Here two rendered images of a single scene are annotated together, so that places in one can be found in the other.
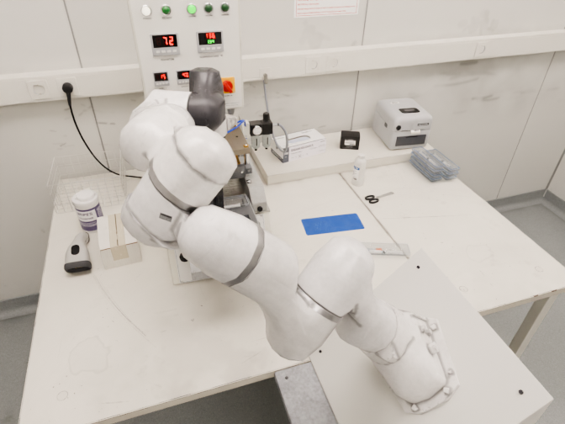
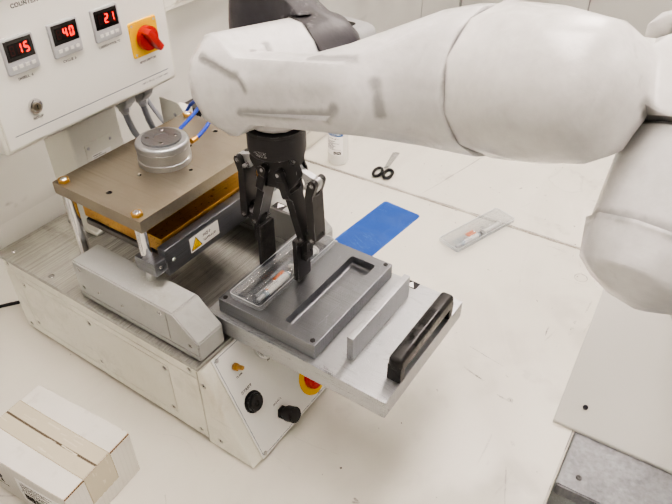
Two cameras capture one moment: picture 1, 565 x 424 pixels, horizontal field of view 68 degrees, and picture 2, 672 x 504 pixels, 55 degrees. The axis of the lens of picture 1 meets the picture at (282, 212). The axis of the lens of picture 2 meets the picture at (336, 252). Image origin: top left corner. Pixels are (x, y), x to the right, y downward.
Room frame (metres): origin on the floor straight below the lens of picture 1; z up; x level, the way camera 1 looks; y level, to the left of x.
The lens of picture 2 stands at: (0.42, 0.60, 1.60)
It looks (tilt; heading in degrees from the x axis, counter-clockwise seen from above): 38 degrees down; 321
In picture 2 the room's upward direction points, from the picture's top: straight up
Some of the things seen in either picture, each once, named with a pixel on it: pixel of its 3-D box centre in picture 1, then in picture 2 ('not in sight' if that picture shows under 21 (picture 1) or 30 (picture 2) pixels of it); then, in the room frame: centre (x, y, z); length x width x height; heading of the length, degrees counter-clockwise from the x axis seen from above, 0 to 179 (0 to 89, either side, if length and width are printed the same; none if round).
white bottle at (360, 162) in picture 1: (359, 169); (338, 136); (1.55, -0.33, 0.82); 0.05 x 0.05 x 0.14
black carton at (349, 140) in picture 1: (350, 140); not in sight; (1.81, -0.31, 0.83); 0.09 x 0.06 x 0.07; 85
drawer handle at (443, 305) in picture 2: not in sight; (422, 334); (0.82, 0.13, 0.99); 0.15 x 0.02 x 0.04; 107
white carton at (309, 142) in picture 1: (298, 145); not in sight; (1.74, -0.07, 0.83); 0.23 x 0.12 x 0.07; 119
